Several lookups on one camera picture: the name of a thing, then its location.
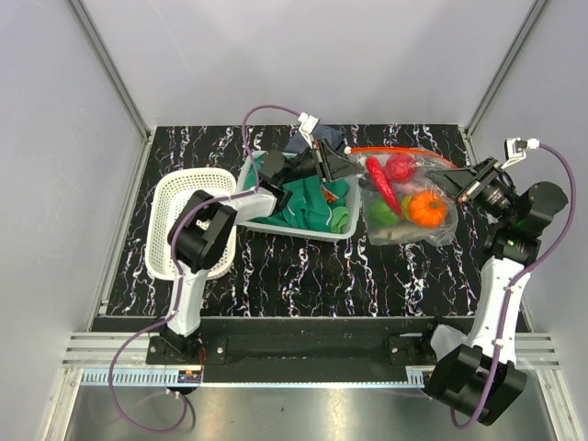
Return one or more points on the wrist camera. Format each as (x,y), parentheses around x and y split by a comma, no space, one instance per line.
(307,125)
(515,150)

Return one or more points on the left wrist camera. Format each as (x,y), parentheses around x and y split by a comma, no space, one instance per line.
(307,125)

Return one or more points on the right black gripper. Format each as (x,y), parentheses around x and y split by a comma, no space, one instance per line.
(460,177)

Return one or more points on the clear zip top bag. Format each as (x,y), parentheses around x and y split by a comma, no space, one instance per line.
(405,231)

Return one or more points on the green fake pepper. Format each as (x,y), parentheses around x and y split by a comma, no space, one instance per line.
(381,215)

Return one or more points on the orange fake pumpkin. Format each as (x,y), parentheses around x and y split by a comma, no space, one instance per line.
(427,209)

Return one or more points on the white basket with clothes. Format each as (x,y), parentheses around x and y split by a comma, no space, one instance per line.
(250,205)

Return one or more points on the light green cloth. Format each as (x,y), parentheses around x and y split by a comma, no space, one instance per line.
(340,219)

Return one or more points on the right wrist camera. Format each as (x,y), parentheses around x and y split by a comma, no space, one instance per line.
(515,150)

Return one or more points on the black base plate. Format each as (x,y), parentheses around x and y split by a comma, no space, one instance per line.
(320,352)

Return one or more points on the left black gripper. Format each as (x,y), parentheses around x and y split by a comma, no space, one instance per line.
(337,166)

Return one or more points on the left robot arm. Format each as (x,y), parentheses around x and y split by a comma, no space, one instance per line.
(203,228)

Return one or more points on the red fake round fruit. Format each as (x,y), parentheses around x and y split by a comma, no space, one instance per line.
(400,168)

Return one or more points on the green garment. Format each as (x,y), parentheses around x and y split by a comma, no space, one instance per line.
(310,206)

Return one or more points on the red fake chili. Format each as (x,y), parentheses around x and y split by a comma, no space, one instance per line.
(376,170)

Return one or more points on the grey folded cloth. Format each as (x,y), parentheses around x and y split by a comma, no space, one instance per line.
(297,144)

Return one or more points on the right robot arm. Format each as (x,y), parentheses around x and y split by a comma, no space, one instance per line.
(475,373)

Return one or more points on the yellow fake fruit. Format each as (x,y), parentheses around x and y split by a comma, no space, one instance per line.
(405,203)

